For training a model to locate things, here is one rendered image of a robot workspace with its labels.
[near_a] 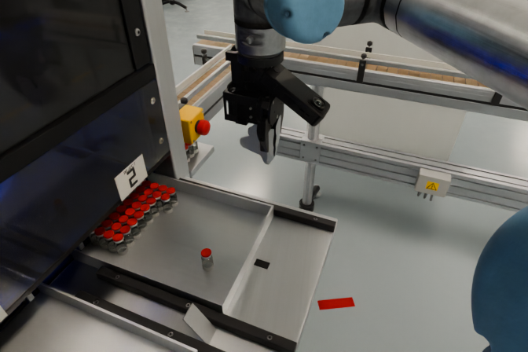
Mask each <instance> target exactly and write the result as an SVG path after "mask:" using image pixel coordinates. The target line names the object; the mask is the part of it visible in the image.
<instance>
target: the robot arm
mask: <svg viewBox="0 0 528 352"><path fill-rule="evenodd" d="M233 13H234V26H235V45H234V46H233V47H232V49H231V50H227V51H226V52H225V60H226V61H231V74H232V81H231V82H230V83H229V84H228V85H227V88H226V89H225V90H224V91H223V103H224V113H225V120H229V121H233V122H236V123H238V124H241V125H245V126H247V125H248V123H252V124H254V125H252V126H250V127H249V128H248V131H247V132H248V134H249V136H245V137H241V138H240V144H241V146H242V147H244V148H245V149H248V150H250V151H252V152H254V153H257V154H259V155H260V156H261V157H262V160H263V162H264V163H265V164H268V165H269V164H270V162H271V161H272V160H273V158H274V156H275V155H276V152H277V146H278V143H279V139H280V133H281V127H282V123H283V117H284V104H286V105H287V106H288V107H289V108H290V109H291V110H293V111H294V112H295V113H296V114H298V115H299V116H300V117H302V118H303V119H304V120H306V121H307V122H308V123H309V124H310V125H311V126H312V127H315V126H316V125H317V124H319V122H320V121H321V120H322V119H323V118H324V117H325V116H326V114H327V113H328V111H329V109H330V104H329V103H328V102H327V101H326V100H325V99H324V98H322V97H321V96H320V95H318V94H317V93H316V92H314V91H313V90H312V89H311V88H309V87H308V86H307V85H306V84H305V83H304V82H303V81H301V80H300V79H299V78H297V77H296V76H295V75H293V74H292V73H291V72H290V71H289V70H288V69H287V68H285V67H284V66H283V65H282V64H281V63H282V62H283V60H284V49H285V43H286V38H289V39H292V40H293V41H295V42H298V43H302V44H313V43H316V42H320V41H321V40H322V39H324V38H325V37H326V36H328V35H330V34H331V33H332V32H333V31H334V30H335V29H336V28H338V27H344V26H349V25H355V24H366V23H377V24H379V25H381V26H382V27H384V28H386V29H388V30H389V31H392V32H394V33H395V34H396V35H399V36H401V37H402V38H404V39H405V40H407V41H409V42H411V43H412V44H414V45H416V46H418V47H420V48H421V49H422V50H425V51H426V52H428V53H430V54H431V55H433V56H435V57H437V58H438V59H440V60H441V61H444V62H446V63H447V64H449V65H450V66H452V67H454V68H455V69H457V70H459V71H461V72H463V73H464V74H465V75H468V76H470V77H471V78H473V79H475V80H476V81H478V82H480V83H481V84H483V85H485V86H487V87H489V88H490V89H491V90H494V91H496V92H497V93H499V94H500V95H502V96H504V97H506V98H507V99H509V100H511V101H513V102H515V103H516V104H517V105H520V106H521V107H523V108H525V109H526V110H528V1H527V0H233ZM231 87H235V88H236V89H233V88H232V89H231V90H229V89H230V88H231ZM226 101H228V108H229V114H227V107H226ZM471 314H472V320H473V325H474V329H475V331H476V332H477V333H478V334H479V335H481V336H483V337H485V338H486V339H487V341H488V342H489V346H488V347H486V348H485V349H484V350H483V351H482V352H528V206H526V207H524V208H523V209H521V210H520V211H518V212H517V213H515V214H514V215H512V216H511V217H510V218H509V219H508V220H507V221H505V222H504V223H503V224H502V225H501V226H500V227H499V228H498V229H497V230H496V232H495V233H494V234H493V235H492V236H491V237H490V239H489V240H488V242H487V243H486V246H485V247H484V248H483V250H482V253H481V255H480V256H479V259H478V262H477V265H476V267H475V272H474V276H473V281H472V286H471Z"/></svg>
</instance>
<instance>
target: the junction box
mask: <svg viewBox="0 0 528 352"><path fill-rule="evenodd" d="M450 183H451V174H446V173H442V172H438V171H434V170H428V169H424V168H420V170H419V173H418V175H417V178H416V182H415V188H414V190H415V191H417V192H421V193H427V194H431V195H434V196H440V197H444V198H445V196H446V193H447V191H448V189H449V186H450Z"/></svg>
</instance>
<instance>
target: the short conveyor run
mask: <svg viewBox="0 0 528 352"><path fill-rule="evenodd" d="M231 49H232V45H229V46H227V47H226V48H225V49H224V50H222V51H221V52H220V53H218V54H217V55H216V56H214V57H213V58H211V59H208V58H207V54H205V53H206V52H207V50H206V49H202V50H201V53H202V54H203V56H202V61H203V66H201V67H200V68H198V69H197V70H196V71H194V72H193V73H192V74H191V75H190V76H188V77H187V78H186V79H184V80H183V81H181V82H180V83H179V84H178V85H177V86H176V87H175V88H176V93H177V98H178V103H179V104H180V103H181V104H185V105H191V106H195V107H198V108H202V109H203V117H204V120H207V121H208V122H209V121H210V120H211V119H212V118H213V117H214V116H215V115H216V114H217V113H218V112H219V111H220V110H221V109H222V108H223V107H224V103H223V91H224V90H225V89H226V88H227V85H228V84H229V83H230V82H231V81H232V74H231V61H228V60H226V51H227V50H231Z"/></svg>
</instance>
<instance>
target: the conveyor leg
mask: <svg viewBox="0 0 528 352"><path fill-rule="evenodd" d="M305 84H306V85H311V86H312V90H313V91H314V92H316V93H317V94H318V95H320V96H321V97H322V98H323V94H324V88H327V87H326V86H317V85H313V84H308V83H305ZM320 123H321V122H319V124H317V125H316V126H311V125H310V124H309V129H308V139H309V140H311V141H316V140H318V138H319V130H320ZM315 167H316V164H313V163H307V162H306V165H305V174H304V184H303V193H302V203H303V204H305V205H310V204H311V203H312V196H313V188H314V175H315Z"/></svg>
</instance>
